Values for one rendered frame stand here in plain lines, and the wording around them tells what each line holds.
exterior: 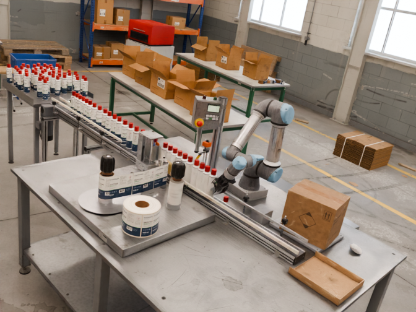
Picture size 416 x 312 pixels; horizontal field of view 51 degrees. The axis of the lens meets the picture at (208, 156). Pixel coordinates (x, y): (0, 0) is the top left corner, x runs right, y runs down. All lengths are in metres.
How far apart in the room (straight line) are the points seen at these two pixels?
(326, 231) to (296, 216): 0.19
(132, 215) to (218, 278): 0.54
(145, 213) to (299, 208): 0.90
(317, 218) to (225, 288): 0.72
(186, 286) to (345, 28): 7.13
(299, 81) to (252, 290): 7.43
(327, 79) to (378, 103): 1.19
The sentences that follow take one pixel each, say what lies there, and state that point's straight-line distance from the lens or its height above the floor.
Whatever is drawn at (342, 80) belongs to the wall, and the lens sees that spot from 8.55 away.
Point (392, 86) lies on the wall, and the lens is 8.12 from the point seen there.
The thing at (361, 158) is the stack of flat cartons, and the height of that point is 0.13.
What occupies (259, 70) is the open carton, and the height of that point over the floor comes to 0.93.
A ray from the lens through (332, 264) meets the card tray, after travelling 2.56.
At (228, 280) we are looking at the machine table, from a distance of 2.25.
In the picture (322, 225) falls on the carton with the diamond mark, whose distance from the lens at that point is 2.59.
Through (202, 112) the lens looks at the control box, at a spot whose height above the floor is 1.39.
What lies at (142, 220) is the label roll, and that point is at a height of 0.99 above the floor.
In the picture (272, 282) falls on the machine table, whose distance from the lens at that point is 2.31.
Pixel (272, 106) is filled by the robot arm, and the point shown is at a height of 1.51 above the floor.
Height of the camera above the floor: 2.21
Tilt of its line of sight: 23 degrees down
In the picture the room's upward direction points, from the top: 9 degrees clockwise
